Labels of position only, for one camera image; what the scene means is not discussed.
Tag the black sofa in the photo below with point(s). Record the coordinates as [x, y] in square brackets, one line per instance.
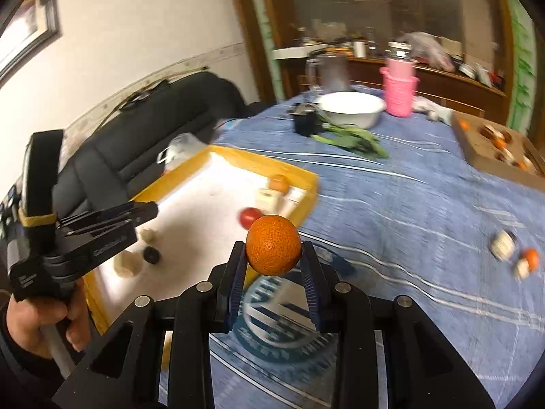
[149, 136]

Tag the yellow tray with white inside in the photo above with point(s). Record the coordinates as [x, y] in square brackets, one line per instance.
[204, 204]

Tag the wooden sideboard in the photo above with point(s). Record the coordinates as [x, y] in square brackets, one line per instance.
[451, 79]

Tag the white flat board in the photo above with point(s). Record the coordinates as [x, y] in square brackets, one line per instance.
[293, 52]

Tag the glass jar in pink sleeve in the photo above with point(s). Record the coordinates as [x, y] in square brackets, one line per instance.
[400, 89]

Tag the small white cut chunk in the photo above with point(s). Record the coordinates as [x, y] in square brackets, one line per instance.
[521, 270]

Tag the small black box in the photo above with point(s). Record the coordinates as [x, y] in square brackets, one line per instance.
[305, 123]

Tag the white chunk with black end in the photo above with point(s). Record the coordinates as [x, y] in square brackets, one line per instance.
[502, 245]

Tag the clear plastic bag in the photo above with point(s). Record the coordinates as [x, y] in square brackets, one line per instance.
[181, 151]

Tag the clear plastic pitcher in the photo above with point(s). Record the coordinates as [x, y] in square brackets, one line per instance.
[334, 72]

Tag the dark red chestnut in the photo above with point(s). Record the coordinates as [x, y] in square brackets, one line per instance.
[509, 136]

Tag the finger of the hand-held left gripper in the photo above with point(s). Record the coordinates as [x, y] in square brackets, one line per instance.
[102, 247]
[115, 215]

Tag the bamboo painted panel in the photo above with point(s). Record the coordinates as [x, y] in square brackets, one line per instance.
[521, 68]

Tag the green leafy vegetable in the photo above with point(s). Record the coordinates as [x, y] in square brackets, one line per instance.
[353, 138]

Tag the medium white sugarcane chunk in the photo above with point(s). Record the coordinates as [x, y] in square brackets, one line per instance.
[268, 200]

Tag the white crumpled cloth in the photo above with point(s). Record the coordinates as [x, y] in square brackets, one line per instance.
[430, 108]

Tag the flat cardboard box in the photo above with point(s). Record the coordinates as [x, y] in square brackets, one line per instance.
[477, 149]

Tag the small white sugarcane chunk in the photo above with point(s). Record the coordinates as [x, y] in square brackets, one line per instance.
[149, 235]

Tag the blue printed tablecloth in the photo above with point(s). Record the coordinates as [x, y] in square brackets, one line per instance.
[404, 221]

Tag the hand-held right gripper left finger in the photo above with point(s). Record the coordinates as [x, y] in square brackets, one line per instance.
[238, 283]

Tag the person's left hand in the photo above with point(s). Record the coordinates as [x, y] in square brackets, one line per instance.
[34, 326]

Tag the large white sugarcane chunk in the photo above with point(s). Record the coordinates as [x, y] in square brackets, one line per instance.
[127, 264]

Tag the white cup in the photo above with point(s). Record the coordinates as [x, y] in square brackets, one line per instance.
[360, 49]

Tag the dark brown date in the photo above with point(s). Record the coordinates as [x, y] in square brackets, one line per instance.
[485, 130]

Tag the white enamel bowl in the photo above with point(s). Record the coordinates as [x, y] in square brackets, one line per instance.
[349, 106]

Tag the dark purple plum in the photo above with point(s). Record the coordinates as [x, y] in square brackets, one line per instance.
[151, 255]

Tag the large orange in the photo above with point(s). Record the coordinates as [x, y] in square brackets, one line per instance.
[273, 245]

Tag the framed wall picture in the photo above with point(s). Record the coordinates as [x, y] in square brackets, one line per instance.
[25, 38]

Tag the red cherry tomato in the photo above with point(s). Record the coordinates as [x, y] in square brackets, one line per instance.
[247, 218]

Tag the small oval orange kumquat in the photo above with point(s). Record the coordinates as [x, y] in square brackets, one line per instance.
[279, 184]

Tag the crumpled grey plastic bag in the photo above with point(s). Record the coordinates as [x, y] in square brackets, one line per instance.
[428, 49]

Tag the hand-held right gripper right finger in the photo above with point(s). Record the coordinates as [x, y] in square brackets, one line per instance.
[313, 285]

